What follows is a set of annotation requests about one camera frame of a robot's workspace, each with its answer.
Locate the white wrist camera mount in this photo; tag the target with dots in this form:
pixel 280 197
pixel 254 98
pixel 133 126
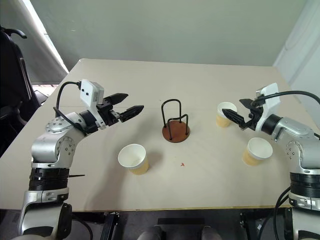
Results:
pixel 87 91
pixel 272 103

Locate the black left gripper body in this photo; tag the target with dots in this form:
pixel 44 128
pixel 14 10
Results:
pixel 108 113

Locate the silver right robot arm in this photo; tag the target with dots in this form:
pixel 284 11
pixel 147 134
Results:
pixel 297 132

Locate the white and tan paper cup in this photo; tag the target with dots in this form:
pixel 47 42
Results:
pixel 222 120
pixel 258 150
pixel 132 157

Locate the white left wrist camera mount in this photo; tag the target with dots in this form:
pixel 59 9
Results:
pixel 87 91

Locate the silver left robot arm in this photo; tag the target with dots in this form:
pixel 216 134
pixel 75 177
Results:
pixel 47 147

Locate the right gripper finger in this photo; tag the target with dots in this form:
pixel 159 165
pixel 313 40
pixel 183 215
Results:
pixel 233 116
pixel 247 103

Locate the small red scrap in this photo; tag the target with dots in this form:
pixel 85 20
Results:
pixel 182 164

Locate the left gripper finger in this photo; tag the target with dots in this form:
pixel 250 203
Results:
pixel 131 112
pixel 119 97

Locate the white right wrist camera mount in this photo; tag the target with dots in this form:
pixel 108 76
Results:
pixel 272 103

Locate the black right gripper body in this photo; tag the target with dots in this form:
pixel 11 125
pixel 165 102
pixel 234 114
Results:
pixel 255 117

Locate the black office chair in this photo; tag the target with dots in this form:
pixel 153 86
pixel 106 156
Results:
pixel 12 82

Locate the black table frame leg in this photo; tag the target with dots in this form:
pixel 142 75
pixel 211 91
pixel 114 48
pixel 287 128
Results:
pixel 110 226
pixel 246 225

